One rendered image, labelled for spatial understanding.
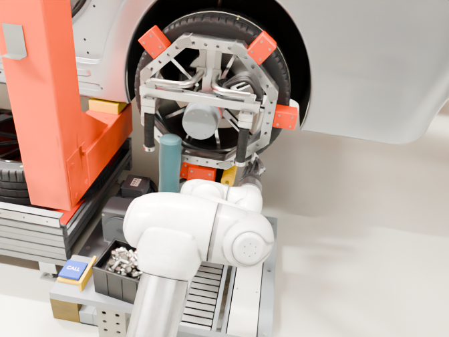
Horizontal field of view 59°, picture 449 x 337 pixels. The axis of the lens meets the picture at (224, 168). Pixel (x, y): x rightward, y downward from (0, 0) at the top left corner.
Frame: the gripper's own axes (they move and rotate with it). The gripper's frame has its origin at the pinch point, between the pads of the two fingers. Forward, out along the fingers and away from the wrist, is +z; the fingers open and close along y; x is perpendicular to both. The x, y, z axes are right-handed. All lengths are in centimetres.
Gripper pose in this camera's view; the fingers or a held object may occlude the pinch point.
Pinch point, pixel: (254, 159)
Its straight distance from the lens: 170.2
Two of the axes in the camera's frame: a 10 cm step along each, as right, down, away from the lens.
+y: 7.7, -4.8, -4.3
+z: 1.4, -5.2, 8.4
